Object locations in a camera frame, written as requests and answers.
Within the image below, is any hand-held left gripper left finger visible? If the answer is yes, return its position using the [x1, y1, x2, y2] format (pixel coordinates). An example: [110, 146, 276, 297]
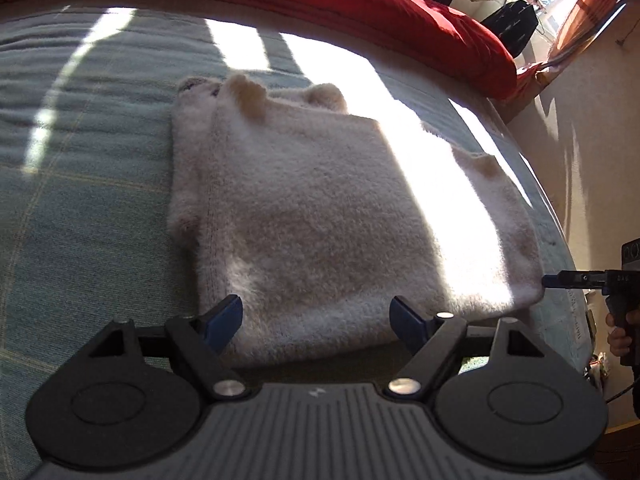
[90, 294, 246, 402]

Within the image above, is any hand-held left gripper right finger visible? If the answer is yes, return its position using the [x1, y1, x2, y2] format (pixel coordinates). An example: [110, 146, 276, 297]
[387, 295, 546, 402]

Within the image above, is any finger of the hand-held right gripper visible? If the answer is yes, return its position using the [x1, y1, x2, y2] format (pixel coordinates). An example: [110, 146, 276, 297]
[542, 270, 608, 291]

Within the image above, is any white fuzzy sweater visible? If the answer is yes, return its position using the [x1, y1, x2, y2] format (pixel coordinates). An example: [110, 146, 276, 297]
[167, 72, 546, 368]

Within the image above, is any person's right hand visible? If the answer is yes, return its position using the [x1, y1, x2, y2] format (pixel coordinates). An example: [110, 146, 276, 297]
[606, 310, 640, 359]

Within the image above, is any green plaid bed sheet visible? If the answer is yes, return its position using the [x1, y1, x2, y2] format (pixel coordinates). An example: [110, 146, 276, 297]
[0, 0, 593, 461]

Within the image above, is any orange curtain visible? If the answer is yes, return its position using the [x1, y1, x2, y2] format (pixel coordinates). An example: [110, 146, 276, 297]
[515, 0, 636, 106]

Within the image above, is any black hanging jacket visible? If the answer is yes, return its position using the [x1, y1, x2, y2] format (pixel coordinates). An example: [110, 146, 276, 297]
[480, 0, 539, 59]

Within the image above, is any red quilt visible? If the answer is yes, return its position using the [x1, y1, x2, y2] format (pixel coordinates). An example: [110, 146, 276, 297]
[0, 0, 518, 101]

